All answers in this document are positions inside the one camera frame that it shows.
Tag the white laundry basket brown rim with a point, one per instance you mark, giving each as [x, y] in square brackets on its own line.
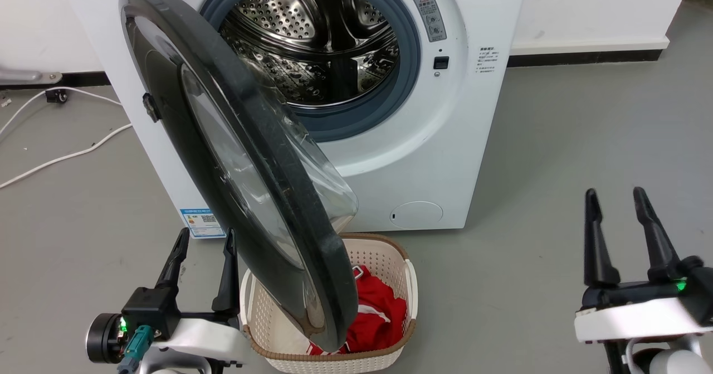
[385, 257]

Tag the grey metal base leg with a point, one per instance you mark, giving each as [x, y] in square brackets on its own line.
[22, 76]

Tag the grey rubber door gasket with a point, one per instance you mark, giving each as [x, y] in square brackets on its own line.
[410, 73]

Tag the stainless steel washer drum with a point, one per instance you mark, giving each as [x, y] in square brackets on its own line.
[289, 17]

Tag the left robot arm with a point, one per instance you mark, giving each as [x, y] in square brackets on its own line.
[167, 364]

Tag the black round glass washer door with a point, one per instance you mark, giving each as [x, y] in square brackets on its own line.
[262, 140]

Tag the round white filter cover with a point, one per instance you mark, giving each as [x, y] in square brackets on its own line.
[416, 215]

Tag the grey warning sticker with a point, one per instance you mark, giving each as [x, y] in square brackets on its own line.
[429, 16]

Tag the black door latch socket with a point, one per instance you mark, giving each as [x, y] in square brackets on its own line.
[441, 62]

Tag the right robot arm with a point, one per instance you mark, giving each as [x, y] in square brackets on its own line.
[671, 363]

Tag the small black caster wheel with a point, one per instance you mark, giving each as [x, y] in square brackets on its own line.
[57, 96]

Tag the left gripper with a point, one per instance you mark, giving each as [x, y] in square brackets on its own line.
[200, 335]

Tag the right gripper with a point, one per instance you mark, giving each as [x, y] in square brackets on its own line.
[640, 312]

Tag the blue energy label sticker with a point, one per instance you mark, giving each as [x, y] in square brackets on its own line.
[201, 223]

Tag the red and white garment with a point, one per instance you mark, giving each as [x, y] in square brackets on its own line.
[374, 310]

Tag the white front-load washing machine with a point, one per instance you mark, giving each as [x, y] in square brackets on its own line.
[445, 156]

